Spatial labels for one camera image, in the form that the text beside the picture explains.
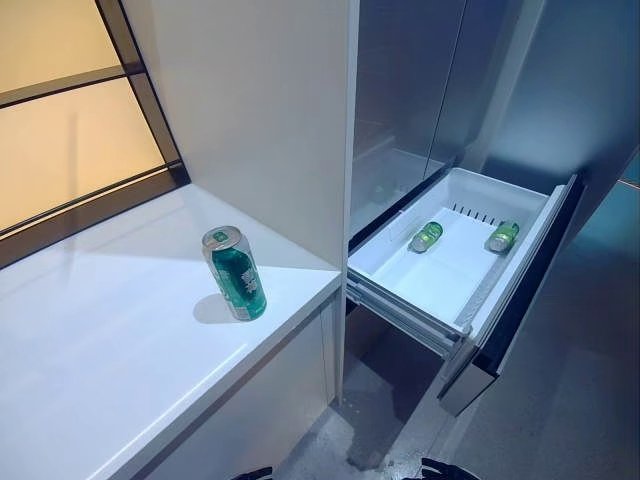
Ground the green patterned drink can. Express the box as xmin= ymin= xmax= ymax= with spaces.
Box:
xmin=201 ymin=224 xmax=268 ymax=322

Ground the white fridge drawer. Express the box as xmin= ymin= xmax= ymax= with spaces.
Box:
xmin=346 ymin=167 xmax=586 ymax=419

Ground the stainless steel fridge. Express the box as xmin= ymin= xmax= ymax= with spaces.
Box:
xmin=349 ymin=0 xmax=551 ymax=241

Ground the light green drink can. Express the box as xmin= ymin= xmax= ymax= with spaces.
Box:
xmin=407 ymin=221 xmax=445 ymax=254
xmin=483 ymin=218 xmax=521 ymax=254

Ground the white counter cabinet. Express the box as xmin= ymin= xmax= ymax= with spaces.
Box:
xmin=0 ymin=183 xmax=344 ymax=480

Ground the silver robot right leg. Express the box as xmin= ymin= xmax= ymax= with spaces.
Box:
xmin=421 ymin=455 xmax=470 ymax=480

